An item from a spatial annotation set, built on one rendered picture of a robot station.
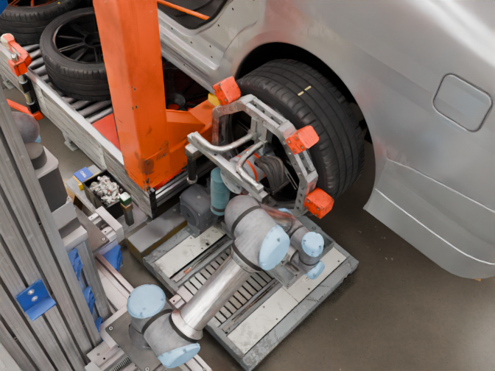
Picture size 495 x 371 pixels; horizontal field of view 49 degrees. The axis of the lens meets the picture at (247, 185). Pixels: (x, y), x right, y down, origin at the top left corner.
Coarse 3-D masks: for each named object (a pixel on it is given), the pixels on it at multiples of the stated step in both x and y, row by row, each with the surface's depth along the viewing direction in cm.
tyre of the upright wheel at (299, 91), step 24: (264, 72) 216; (288, 72) 212; (312, 72) 212; (264, 96) 210; (288, 96) 203; (312, 96) 205; (336, 96) 209; (312, 120) 201; (336, 120) 206; (336, 144) 206; (360, 144) 214; (336, 168) 208; (360, 168) 222; (336, 192) 217
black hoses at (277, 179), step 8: (272, 144) 215; (256, 160) 208; (264, 160) 201; (272, 160) 200; (280, 160) 201; (264, 168) 198; (272, 168) 199; (280, 168) 201; (272, 176) 199; (280, 176) 201; (272, 184) 199; (280, 184) 201; (272, 192) 200
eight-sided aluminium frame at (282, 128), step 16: (224, 112) 222; (256, 112) 205; (272, 112) 205; (224, 128) 237; (272, 128) 203; (288, 128) 201; (224, 144) 244; (304, 160) 206; (304, 176) 204; (304, 192) 210; (288, 208) 226; (304, 208) 220
